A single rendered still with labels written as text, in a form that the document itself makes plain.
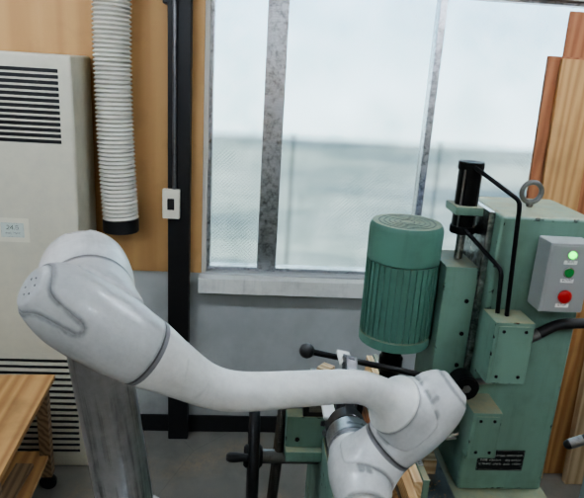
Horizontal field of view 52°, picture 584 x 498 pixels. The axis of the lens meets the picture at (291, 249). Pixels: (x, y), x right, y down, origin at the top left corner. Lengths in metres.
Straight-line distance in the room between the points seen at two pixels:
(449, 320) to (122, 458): 0.80
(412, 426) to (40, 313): 0.59
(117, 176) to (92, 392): 1.64
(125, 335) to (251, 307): 2.11
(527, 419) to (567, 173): 1.51
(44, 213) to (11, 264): 0.26
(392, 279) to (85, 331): 0.80
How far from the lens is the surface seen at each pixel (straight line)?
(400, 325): 1.43
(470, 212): 1.43
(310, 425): 1.58
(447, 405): 1.04
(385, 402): 1.00
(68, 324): 0.79
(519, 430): 1.64
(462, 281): 1.45
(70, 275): 0.80
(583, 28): 2.96
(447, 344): 1.50
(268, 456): 1.66
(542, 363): 1.56
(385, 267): 1.39
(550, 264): 1.39
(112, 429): 1.07
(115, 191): 2.59
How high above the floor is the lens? 1.80
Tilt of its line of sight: 17 degrees down
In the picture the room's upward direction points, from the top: 4 degrees clockwise
